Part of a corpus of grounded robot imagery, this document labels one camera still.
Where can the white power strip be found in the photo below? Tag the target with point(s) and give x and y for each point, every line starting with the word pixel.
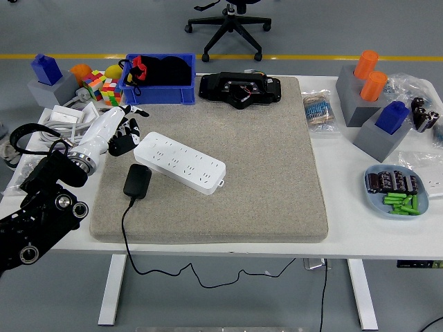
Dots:
pixel 180 162

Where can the clear bag of metal screws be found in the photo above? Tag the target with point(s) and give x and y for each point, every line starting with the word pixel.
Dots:
pixel 22 169

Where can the clear plastic bag with parts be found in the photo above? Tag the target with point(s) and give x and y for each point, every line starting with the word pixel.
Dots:
pixel 405 84

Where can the light blue oval plate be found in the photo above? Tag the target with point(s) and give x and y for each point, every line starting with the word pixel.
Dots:
pixel 375 204

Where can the white wall plug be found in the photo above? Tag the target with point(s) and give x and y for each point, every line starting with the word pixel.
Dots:
pixel 83 94

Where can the small black stick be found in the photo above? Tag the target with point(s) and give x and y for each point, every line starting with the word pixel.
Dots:
pixel 103 109

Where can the black table control panel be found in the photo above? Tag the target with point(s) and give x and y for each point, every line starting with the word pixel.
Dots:
pixel 418 264

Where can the white square frame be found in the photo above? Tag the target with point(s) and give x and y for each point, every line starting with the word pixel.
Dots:
pixel 90 109

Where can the white switch plate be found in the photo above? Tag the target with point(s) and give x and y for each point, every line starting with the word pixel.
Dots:
pixel 64 114

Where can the yellow ball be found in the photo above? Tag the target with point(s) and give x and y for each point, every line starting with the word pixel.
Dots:
pixel 113 72

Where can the clear bag of resistors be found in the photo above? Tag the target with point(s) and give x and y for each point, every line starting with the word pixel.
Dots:
pixel 318 112

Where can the multicolour puzzle cube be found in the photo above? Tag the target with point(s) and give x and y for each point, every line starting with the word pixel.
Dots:
pixel 110 92
pixel 93 84

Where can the grey-brown mat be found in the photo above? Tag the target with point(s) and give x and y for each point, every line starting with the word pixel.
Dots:
pixel 242 173

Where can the dark brown capacitor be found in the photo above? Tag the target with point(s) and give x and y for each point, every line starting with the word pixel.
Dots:
pixel 372 182
pixel 398 181
pixel 385 181
pixel 412 184

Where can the blue plastic block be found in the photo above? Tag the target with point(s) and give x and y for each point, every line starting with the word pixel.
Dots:
pixel 46 71
pixel 391 117

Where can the black pouch with red trim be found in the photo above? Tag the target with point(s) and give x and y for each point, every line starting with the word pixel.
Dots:
pixel 166 72

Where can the black plug adapter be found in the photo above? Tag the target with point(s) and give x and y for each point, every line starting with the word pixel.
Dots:
pixel 137 181

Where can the black device housing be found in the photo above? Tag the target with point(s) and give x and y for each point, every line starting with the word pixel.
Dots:
pixel 214 86

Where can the large grey block holder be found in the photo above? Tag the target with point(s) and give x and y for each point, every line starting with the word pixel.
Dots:
pixel 346 90

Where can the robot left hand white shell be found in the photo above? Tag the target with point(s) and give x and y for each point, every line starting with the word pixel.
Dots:
pixel 97 133

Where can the white table leg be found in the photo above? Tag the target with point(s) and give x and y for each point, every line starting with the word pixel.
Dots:
pixel 363 294
pixel 112 290

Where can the green battery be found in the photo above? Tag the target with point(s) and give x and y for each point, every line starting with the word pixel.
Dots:
pixel 392 200
pixel 410 210
pixel 396 195
pixel 415 203
pixel 407 200
pixel 398 212

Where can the blue plastic bin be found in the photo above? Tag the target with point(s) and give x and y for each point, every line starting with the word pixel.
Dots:
pixel 159 95

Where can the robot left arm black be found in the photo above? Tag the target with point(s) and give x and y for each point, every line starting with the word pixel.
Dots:
pixel 41 214

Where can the black office chair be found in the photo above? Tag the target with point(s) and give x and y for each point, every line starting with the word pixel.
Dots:
pixel 231 20

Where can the metal bracket under table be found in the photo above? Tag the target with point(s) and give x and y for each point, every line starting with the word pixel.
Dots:
pixel 313 264

